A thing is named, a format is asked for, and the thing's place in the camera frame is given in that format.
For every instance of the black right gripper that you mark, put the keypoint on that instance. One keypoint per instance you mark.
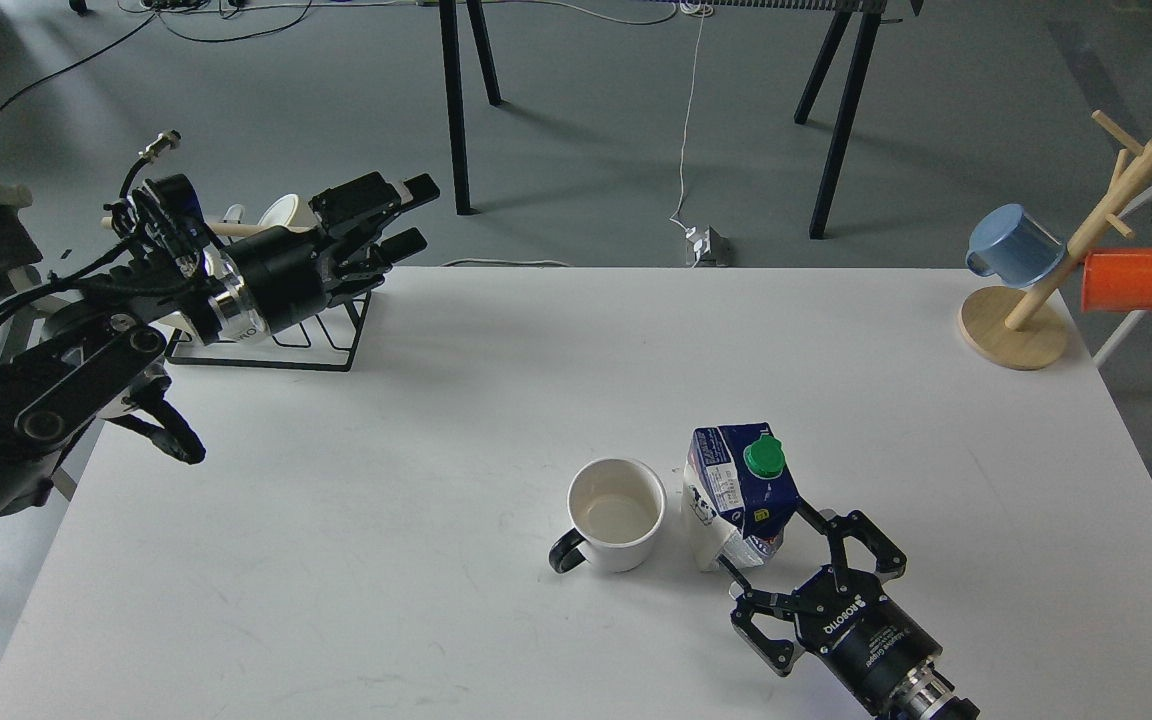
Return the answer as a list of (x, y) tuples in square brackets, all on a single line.
[(866, 635)]

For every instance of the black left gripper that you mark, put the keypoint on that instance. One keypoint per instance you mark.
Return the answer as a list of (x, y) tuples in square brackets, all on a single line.
[(266, 281)]

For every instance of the blue white milk carton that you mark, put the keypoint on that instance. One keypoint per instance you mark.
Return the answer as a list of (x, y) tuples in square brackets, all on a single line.
[(738, 495)]

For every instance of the white mug black handle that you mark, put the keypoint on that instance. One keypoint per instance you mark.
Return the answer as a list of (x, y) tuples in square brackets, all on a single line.
[(616, 507)]

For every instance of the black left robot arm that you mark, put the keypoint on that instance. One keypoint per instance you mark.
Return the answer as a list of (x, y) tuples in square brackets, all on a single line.
[(86, 345)]

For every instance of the white mug rear on rack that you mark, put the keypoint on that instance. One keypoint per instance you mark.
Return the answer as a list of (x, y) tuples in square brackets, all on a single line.
[(290, 211)]

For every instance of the black table legs left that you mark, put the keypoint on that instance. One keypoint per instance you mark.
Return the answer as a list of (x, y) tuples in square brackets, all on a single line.
[(453, 82)]

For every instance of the black table legs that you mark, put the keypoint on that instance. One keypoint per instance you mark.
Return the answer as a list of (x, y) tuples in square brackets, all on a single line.
[(453, 82), (871, 15)]

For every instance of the wooden mug tree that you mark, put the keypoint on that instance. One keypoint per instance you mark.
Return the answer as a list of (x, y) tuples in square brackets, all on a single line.
[(1017, 328)]

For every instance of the blue mug on tree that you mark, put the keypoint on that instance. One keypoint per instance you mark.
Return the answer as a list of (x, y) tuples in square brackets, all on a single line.
[(1010, 244)]

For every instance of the orange mug on tree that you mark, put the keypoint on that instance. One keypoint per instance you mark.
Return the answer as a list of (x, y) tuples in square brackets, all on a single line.
[(1117, 281)]

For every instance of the black table legs right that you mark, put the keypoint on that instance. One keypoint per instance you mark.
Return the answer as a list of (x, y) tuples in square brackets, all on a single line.
[(871, 15)]

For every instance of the black wire mug rack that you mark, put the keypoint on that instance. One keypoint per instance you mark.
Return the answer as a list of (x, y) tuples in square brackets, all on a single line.
[(327, 342)]

